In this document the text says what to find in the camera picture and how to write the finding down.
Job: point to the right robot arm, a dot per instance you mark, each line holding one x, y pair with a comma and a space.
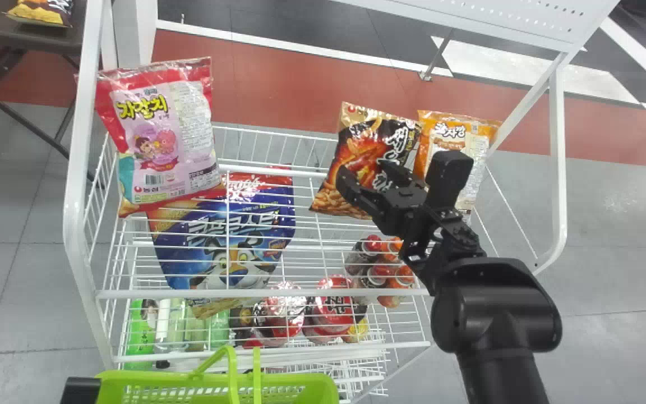
491, 320

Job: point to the red bottle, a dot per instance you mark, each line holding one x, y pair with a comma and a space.
380, 276
405, 276
392, 247
363, 255

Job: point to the black snack packet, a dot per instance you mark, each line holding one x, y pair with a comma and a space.
368, 146

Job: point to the red snack packet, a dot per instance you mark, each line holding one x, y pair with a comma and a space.
155, 129

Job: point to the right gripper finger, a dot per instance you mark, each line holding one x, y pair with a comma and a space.
352, 184
402, 178

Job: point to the red noodle cup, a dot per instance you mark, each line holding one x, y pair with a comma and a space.
281, 317
334, 311

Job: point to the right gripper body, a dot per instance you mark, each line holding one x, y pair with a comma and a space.
398, 210

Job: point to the dark side table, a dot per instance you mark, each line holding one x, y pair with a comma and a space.
14, 39

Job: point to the yellow snack packet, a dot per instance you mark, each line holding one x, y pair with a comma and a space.
42, 10

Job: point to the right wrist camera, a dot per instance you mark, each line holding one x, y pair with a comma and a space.
447, 174

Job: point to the green bottle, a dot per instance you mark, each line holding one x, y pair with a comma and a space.
141, 336
219, 332
195, 331

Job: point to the orange snack packet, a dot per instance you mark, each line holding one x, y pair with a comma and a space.
457, 137

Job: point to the blue cereal bag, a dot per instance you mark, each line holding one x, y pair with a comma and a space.
227, 235

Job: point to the green basket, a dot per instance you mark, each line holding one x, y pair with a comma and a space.
216, 387

